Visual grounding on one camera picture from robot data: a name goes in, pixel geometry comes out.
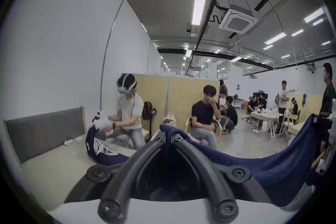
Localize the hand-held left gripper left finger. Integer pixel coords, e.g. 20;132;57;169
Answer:
64;132;171;221

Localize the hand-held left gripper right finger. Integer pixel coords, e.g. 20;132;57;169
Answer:
171;134;272;221

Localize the dark blue shirt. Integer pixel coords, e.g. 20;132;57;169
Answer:
160;113;324;207

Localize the wooden chair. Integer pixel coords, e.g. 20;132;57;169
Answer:
279;114;299;136
185;117;223;140

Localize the dark blue garment white print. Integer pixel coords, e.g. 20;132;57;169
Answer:
85;125;130;166

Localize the group of people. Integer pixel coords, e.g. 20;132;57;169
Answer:
246;94;269;121
218;80;238;135

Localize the table with pale cloth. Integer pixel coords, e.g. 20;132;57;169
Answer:
249;110;283;138

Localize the white hand controller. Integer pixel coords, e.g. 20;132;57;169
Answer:
64;136;83;146

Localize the bed with beige sheet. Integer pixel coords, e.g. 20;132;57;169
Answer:
20;136;138;214

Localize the grey padded headboard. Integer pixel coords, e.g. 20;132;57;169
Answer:
4;107;86;165

